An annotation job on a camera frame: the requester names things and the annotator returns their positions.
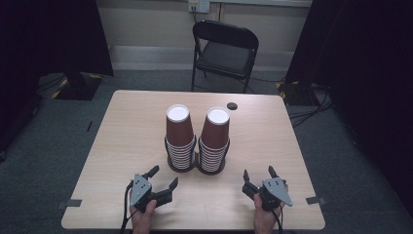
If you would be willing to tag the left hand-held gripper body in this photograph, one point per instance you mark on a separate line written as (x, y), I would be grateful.
(140, 191)

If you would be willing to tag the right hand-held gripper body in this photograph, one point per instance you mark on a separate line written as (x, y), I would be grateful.
(276, 190)

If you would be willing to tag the single brown paper cup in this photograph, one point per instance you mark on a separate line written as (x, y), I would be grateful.
(215, 130)

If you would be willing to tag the person's left hand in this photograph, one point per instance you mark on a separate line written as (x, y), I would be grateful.
(142, 221)

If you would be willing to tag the person's right hand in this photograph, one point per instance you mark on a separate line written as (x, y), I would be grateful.
(264, 221)

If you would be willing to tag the grey tape strip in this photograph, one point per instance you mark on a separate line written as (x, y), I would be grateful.
(69, 203)
(315, 200)

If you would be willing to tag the black round table grommet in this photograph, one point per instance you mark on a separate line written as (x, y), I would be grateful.
(232, 106)

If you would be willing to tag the black stand base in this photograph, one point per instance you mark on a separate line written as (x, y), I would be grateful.
(79, 86)
(293, 94)

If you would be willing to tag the black folding chair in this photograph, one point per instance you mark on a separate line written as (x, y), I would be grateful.
(225, 57)

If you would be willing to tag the black curtain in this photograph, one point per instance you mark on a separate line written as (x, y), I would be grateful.
(42, 42)
(367, 65)

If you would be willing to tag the white wall socket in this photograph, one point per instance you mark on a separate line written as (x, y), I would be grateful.
(198, 6)

